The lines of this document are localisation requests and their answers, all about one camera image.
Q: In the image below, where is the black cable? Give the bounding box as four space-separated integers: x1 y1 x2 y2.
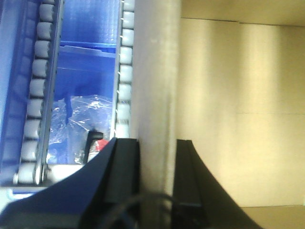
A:
102 192 177 229

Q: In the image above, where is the blue plastic bin below shelf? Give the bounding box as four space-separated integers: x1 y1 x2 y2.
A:
0 0 119 201

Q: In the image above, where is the right grey roller track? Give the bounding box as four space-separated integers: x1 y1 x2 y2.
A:
111 0 135 138

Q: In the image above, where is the brown cardboard box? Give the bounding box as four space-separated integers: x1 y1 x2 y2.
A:
130 0 305 229

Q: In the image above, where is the clear plastic bag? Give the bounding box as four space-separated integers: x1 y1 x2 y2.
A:
47 95 112 164

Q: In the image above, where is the grey roller track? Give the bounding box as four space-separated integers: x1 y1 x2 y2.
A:
12 0 65 186
111 0 135 138

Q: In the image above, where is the red and black item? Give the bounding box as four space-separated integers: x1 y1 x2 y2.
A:
83 130 109 163

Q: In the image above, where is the left grey roller track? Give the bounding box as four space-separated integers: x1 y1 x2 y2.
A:
12 0 65 186

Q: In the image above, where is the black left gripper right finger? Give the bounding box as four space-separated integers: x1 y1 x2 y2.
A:
172 140 260 229

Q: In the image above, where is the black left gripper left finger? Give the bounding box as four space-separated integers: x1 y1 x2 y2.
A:
0 138 140 229

